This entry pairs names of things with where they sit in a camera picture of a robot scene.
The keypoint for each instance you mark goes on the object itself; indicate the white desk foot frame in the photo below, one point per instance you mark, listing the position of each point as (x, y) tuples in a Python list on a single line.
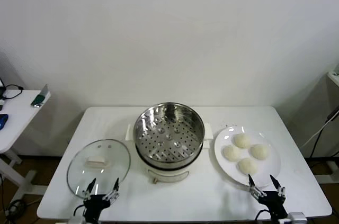
[(328, 179)]

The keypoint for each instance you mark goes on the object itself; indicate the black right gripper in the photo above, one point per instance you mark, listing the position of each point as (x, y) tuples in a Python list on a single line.
[(272, 202)]

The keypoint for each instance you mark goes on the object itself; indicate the round white plate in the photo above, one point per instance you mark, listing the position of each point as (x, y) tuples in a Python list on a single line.
[(268, 171)]

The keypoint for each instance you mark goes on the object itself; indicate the white side table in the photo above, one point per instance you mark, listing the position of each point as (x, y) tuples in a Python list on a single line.
[(18, 114)]

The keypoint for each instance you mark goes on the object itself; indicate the round glass pot lid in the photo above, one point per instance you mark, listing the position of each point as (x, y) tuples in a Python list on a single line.
[(96, 162)]

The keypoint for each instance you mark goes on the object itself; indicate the white electric cooker pot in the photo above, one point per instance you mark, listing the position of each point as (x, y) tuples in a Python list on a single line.
[(167, 175)]

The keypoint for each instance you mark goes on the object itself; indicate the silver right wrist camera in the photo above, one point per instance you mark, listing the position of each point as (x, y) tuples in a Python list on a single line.
[(296, 218)]

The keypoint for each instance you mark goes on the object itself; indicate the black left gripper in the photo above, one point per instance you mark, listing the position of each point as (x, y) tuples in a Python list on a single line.
[(94, 204)]

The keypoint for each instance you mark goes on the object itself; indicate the white steamed baozi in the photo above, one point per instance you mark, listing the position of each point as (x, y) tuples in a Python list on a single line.
[(260, 151), (247, 166), (242, 140), (232, 152)]

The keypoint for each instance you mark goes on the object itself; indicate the blue computer mouse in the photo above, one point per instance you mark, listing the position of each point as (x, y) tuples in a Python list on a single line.
[(3, 121)]

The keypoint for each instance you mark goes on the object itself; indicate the perforated steel steamer basket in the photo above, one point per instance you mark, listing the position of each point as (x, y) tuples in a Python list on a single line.
[(169, 139)]

